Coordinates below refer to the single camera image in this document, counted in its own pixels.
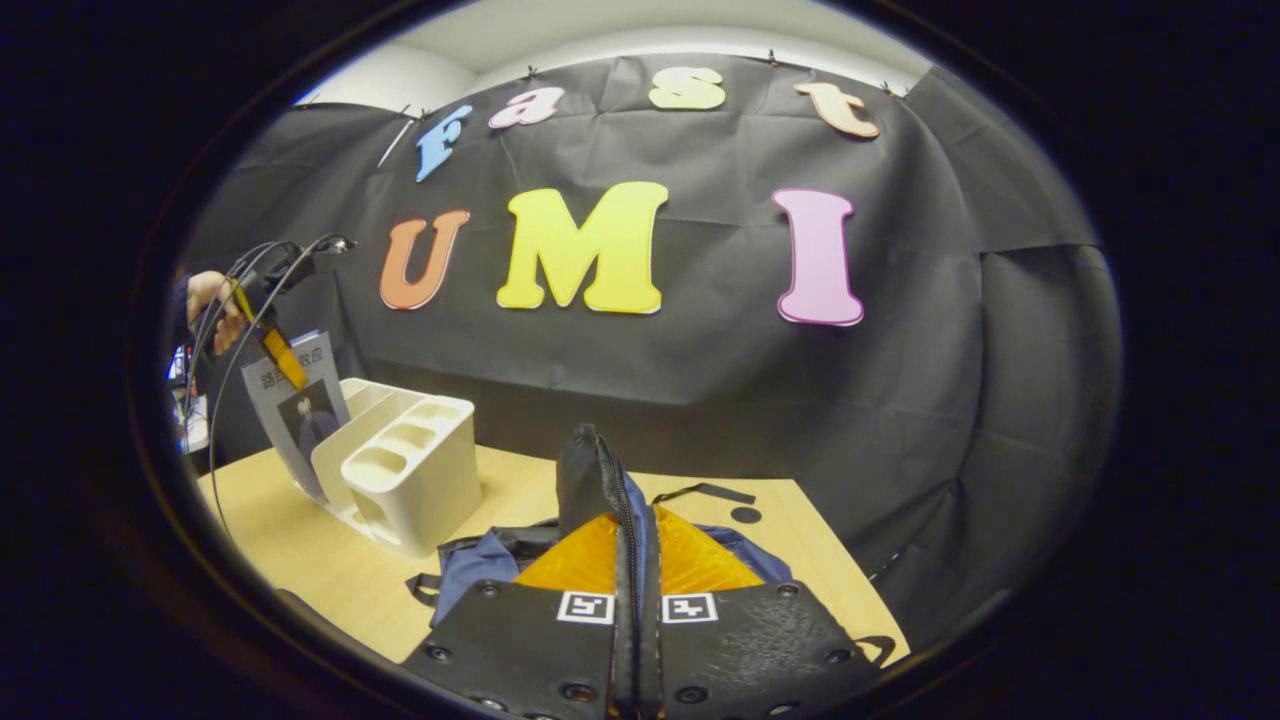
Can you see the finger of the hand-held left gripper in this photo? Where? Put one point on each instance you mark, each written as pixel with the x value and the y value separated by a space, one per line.
pixel 280 355

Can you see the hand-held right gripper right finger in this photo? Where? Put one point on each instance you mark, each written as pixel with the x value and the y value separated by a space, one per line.
pixel 750 640

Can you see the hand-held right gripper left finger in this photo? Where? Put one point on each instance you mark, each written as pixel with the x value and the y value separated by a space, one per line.
pixel 520 640

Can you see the grey cover book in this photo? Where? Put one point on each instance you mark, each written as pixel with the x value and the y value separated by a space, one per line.
pixel 300 420

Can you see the blue schoolbag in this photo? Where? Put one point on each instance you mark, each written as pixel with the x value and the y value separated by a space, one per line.
pixel 585 480

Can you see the white plastic bookshelf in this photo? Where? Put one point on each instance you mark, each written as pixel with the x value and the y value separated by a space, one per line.
pixel 420 490

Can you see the computer monitor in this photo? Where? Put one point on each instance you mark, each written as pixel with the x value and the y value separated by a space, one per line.
pixel 180 375

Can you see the black backdrop cloth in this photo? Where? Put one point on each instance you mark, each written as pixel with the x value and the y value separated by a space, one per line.
pixel 700 370

